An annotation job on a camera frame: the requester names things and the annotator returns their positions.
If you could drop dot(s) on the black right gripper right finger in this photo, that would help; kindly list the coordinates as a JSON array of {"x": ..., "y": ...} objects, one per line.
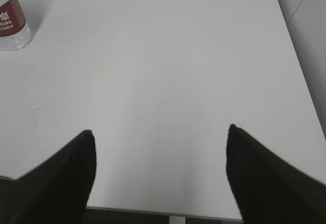
[{"x": 266, "y": 188}]

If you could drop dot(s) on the white table leg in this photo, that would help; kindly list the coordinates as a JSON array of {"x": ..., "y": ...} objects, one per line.
[{"x": 176, "y": 220}]

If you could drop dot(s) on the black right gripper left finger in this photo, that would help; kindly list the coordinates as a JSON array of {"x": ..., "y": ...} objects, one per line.
[{"x": 56, "y": 191}]

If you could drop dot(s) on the clear water bottle red label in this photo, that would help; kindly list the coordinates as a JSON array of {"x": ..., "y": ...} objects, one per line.
[{"x": 15, "y": 31}]

